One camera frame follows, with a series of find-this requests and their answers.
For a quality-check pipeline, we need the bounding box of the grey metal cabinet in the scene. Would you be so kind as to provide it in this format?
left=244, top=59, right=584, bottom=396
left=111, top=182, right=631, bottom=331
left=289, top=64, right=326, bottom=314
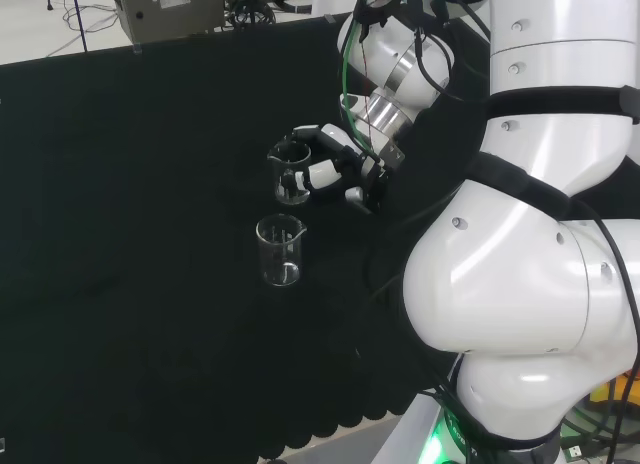
left=108, top=0, right=225, bottom=46

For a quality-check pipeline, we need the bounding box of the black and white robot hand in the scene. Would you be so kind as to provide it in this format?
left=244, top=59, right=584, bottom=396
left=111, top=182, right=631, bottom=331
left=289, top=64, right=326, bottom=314
left=278, top=123, right=407, bottom=216

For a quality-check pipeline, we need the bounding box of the black cable bundle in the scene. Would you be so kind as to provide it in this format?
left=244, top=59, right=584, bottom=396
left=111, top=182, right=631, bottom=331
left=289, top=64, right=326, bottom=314
left=223, top=0, right=277, bottom=31

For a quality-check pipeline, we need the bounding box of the clear glass beaker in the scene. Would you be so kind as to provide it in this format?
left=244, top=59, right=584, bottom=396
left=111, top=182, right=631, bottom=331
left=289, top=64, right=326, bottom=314
left=265, top=140, right=313, bottom=207
left=254, top=212, right=308, bottom=288

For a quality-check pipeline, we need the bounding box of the yellow stop button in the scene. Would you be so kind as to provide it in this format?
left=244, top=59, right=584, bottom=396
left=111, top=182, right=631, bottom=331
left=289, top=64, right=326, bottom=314
left=588, top=367, right=640, bottom=411

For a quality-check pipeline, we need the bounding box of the black bench cloth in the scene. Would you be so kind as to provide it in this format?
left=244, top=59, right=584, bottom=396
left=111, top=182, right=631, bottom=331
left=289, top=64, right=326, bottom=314
left=0, top=12, right=494, bottom=461

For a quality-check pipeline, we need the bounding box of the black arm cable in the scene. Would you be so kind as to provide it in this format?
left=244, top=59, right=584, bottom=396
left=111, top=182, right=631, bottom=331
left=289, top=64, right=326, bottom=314
left=564, top=193, right=640, bottom=464

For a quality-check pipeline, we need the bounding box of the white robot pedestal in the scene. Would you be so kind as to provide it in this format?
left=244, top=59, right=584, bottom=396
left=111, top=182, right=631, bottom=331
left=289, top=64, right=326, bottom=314
left=384, top=391, right=454, bottom=464

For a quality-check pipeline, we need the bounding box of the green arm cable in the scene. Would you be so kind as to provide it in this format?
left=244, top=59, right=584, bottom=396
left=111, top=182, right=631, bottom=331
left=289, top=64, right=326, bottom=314
left=339, top=0, right=382, bottom=161

